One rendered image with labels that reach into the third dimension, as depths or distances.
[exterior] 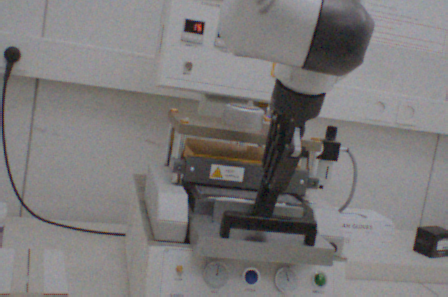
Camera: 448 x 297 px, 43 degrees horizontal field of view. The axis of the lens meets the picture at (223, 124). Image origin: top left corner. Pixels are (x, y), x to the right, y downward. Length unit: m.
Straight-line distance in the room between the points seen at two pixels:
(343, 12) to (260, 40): 0.10
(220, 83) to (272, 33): 0.57
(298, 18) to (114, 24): 0.91
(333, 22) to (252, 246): 0.38
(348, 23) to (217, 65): 0.59
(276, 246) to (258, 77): 0.47
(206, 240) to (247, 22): 0.35
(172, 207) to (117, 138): 0.63
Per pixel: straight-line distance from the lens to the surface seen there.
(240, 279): 0.96
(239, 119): 1.08
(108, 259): 1.34
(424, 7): 1.83
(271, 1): 0.67
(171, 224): 0.93
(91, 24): 1.51
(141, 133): 1.55
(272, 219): 0.88
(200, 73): 1.22
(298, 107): 0.81
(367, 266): 1.50
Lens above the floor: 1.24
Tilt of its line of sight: 7 degrees down
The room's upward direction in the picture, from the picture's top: 9 degrees clockwise
